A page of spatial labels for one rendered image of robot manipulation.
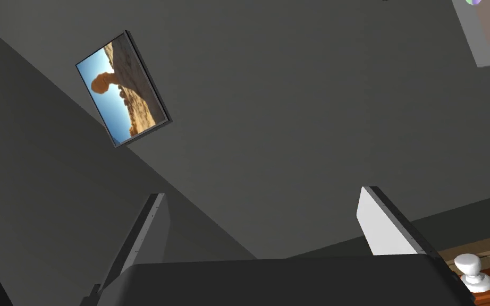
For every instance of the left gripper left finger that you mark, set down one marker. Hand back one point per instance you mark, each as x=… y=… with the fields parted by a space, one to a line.
x=146 y=238

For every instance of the framed desert landscape picture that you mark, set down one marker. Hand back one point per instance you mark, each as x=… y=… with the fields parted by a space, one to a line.
x=122 y=89

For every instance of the white round door knob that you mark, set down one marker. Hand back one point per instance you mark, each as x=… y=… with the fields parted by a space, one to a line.
x=471 y=272

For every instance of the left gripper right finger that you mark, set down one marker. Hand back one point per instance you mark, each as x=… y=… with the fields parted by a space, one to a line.
x=387 y=231

